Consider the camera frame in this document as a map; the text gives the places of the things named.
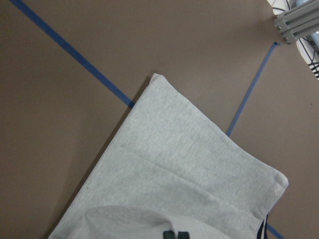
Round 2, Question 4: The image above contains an aluminium frame post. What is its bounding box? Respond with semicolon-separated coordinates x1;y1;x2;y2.
274;0;319;44

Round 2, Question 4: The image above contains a grey t-shirt with cartoon print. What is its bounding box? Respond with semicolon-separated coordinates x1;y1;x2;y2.
50;74;289;239

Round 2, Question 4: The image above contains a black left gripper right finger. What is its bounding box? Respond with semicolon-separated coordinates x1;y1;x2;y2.
177;232;189;239

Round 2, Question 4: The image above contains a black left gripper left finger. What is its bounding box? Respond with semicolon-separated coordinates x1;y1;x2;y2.
163;231;175;239

